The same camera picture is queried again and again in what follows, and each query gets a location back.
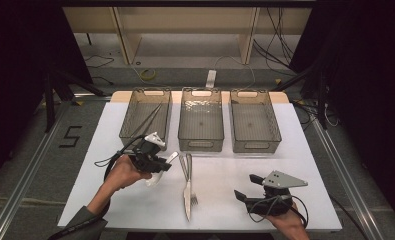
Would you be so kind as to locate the metal chopstick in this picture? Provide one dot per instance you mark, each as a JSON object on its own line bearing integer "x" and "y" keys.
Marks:
{"x": 152, "y": 121}
{"x": 146, "y": 119}

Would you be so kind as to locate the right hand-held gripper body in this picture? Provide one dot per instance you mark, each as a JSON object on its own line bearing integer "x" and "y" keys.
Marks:
{"x": 271, "y": 203}

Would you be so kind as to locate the metal fork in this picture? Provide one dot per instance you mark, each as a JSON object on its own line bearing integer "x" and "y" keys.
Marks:
{"x": 194, "y": 199}

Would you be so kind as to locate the person's right hand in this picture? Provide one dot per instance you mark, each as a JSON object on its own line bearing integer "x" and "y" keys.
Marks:
{"x": 286, "y": 222}

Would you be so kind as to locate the white power strip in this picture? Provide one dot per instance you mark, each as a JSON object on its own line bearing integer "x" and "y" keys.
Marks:
{"x": 211, "y": 78}

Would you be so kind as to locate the black frame bar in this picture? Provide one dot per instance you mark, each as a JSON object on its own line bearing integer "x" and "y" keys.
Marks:
{"x": 185, "y": 3}

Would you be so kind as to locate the black metal stand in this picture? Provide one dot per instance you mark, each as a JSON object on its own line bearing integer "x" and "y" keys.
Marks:
{"x": 49, "y": 100}
{"x": 322, "y": 100}

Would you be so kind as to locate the black curtain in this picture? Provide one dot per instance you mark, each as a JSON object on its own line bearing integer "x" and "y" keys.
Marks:
{"x": 368, "y": 66}
{"x": 18, "y": 50}

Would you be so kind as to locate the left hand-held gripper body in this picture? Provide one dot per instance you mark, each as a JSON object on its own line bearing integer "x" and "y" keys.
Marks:
{"x": 145, "y": 159}

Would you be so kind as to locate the white spoon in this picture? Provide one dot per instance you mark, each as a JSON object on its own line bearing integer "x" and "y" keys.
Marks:
{"x": 151, "y": 181}

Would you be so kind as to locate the transparent grey plastic bin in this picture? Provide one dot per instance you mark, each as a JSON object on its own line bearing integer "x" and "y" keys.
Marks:
{"x": 251, "y": 125}
{"x": 201, "y": 123}
{"x": 145, "y": 113}

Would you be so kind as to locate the metal floor rail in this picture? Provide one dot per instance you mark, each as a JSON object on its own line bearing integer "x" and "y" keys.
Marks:
{"x": 348, "y": 188}
{"x": 21, "y": 186}

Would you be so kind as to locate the white table cover board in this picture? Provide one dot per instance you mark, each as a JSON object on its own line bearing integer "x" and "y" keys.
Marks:
{"x": 225, "y": 216}

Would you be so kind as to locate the metal table knife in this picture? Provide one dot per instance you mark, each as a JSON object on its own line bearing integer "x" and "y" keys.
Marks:
{"x": 187, "y": 203}

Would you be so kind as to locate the light wooden shelf unit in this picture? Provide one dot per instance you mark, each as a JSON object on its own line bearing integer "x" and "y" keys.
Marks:
{"x": 185, "y": 20}

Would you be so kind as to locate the person's left hand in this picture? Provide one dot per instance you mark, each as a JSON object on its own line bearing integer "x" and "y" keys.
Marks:
{"x": 125, "y": 175}

